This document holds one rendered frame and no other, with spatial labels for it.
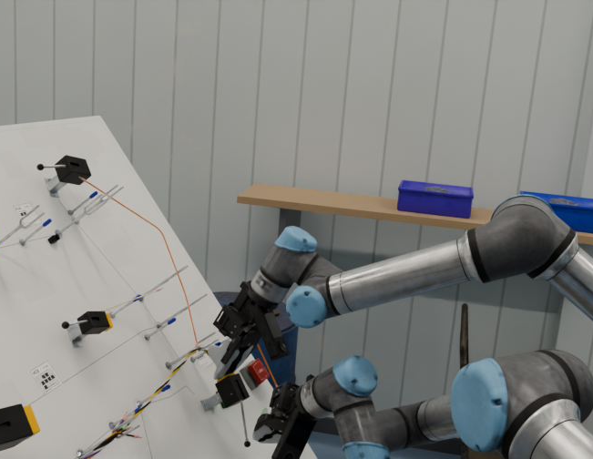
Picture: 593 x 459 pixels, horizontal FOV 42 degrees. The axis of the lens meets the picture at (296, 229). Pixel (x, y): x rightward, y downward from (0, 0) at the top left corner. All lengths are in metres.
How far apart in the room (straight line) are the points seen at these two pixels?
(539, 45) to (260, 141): 1.28
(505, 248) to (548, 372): 0.30
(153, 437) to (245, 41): 2.37
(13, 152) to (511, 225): 1.00
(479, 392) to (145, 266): 0.95
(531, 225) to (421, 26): 2.23
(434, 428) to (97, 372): 0.63
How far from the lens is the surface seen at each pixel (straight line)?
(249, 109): 3.62
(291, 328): 3.04
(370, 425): 1.41
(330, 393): 1.43
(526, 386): 1.06
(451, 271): 1.36
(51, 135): 1.83
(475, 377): 1.06
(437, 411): 1.40
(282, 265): 1.56
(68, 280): 1.60
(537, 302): 3.70
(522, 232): 1.35
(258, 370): 1.87
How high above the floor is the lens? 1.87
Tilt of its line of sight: 14 degrees down
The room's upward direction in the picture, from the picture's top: 5 degrees clockwise
